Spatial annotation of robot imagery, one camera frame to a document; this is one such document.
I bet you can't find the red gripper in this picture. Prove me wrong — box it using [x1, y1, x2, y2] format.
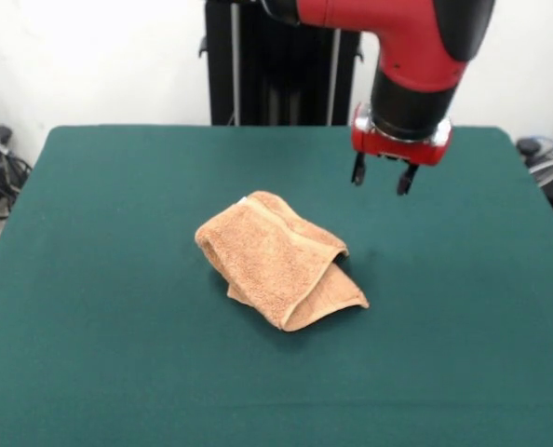
[348, 102, 454, 196]

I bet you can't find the tan terry towel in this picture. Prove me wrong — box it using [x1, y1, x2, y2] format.
[194, 189, 371, 333]

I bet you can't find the dark green table cloth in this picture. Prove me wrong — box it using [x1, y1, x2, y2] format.
[0, 124, 553, 447]

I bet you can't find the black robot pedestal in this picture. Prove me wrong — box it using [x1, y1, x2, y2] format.
[197, 0, 380, 127]

